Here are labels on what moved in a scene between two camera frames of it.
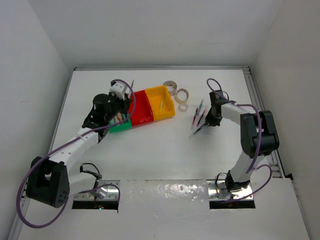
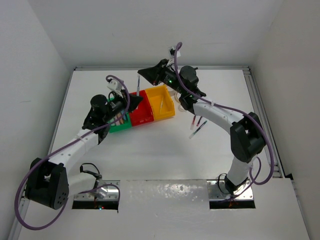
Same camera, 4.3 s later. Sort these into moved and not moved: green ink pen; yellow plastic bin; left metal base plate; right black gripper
Moved: right black gripper
Not moved: yellow plastic bin; green ink pen; left metal base plate
